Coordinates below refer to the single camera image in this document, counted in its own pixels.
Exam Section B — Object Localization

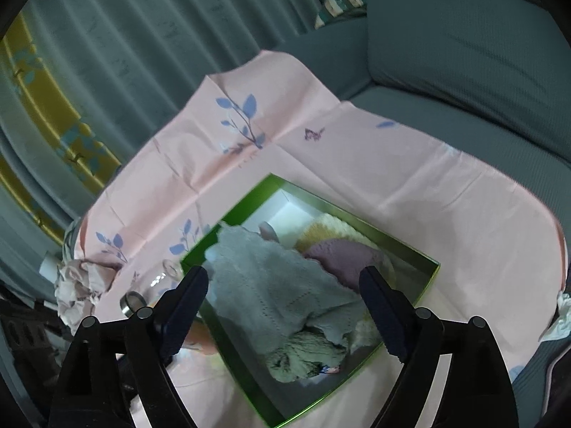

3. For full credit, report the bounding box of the pink Wrigley's gum jar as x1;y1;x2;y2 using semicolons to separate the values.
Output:
182;319;218;356

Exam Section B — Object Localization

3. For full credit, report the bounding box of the green cardboard box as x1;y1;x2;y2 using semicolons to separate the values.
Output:
199;174;440;427

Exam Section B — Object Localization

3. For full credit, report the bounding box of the crumpled beige cloth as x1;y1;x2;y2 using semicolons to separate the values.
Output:
54;260;123;335

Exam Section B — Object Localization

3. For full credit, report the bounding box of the yellow white fluffy towel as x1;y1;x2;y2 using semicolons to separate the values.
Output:
294;214;396;287

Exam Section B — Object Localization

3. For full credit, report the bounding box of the grey sofa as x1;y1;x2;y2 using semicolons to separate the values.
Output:
271;0;571;411

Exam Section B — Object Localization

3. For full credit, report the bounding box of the pink floral cloth sheet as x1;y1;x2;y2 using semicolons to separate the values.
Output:
62;49;570;428

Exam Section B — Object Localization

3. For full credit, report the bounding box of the black tracking camera box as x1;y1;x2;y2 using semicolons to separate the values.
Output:
1;299;49;427

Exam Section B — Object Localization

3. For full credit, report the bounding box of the clear glass jar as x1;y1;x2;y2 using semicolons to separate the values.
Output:
119;260;184;318

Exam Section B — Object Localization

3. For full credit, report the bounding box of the striped cushion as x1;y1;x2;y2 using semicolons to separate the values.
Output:
314;0;368;30

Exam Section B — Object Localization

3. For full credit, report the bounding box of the light blue plush elephant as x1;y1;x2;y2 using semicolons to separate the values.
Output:
258;221;280;243

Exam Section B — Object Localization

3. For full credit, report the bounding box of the grey green knitted cloth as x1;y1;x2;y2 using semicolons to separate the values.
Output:
205;224;365;355

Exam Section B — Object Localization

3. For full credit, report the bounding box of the purple mesh bath puff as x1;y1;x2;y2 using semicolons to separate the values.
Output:
303;239;394;293

